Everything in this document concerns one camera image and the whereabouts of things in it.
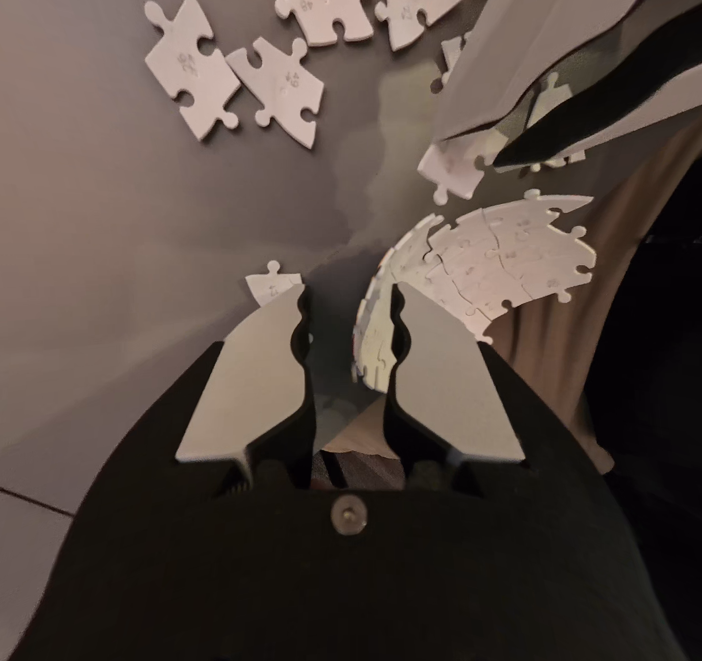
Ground puzzle pieces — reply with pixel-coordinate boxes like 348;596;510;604
144;0;585;308

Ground single white puzzle piece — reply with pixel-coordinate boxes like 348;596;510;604
417;143;497;205

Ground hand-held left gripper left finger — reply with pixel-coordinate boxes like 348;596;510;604
175;284;318;487

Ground partly built puzzle ball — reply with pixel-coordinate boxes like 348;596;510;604
351;189;599;396

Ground person's beige trousers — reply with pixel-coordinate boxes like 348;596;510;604
324;124;702;475

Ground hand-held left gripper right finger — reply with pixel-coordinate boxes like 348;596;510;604
384;282;526;487

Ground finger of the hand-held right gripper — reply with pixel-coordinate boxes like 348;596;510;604
432;0;676;142
492;5;702;169

